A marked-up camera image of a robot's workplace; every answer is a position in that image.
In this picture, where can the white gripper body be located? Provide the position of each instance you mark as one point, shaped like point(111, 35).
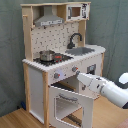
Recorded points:
point(88, 80)

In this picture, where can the small metal pot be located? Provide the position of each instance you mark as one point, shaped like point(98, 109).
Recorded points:
point(47, 55)

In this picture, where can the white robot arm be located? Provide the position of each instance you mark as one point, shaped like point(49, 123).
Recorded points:
point(105, 88)

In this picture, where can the wooden toy kitchen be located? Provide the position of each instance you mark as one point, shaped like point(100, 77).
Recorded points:
point(39, 78)

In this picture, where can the grey dishwasher panel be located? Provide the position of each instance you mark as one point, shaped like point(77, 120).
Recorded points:
point(91, 69)

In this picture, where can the white oven door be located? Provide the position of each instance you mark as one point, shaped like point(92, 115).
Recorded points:
point(63, 102)

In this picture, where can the right stove knob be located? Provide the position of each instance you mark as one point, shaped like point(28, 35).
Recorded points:
point(74, 69)

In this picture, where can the stove knob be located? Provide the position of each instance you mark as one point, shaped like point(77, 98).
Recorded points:
point(74, 69)
point(56, 75)

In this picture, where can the grey toy sink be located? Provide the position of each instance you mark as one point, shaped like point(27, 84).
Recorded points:
point(79, 51)

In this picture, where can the left stove knob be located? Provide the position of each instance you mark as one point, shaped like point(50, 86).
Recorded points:
point(56, 75)

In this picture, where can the black stovetop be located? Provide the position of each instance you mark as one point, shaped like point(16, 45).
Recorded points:
point(57, 59)

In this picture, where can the black toy faucet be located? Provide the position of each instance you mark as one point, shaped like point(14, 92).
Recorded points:
point(71, 43)

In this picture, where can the toy microwave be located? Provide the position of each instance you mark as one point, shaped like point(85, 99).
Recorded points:
point(77, 11)

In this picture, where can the grey range hood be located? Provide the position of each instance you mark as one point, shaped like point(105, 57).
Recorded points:
point(48, 18)

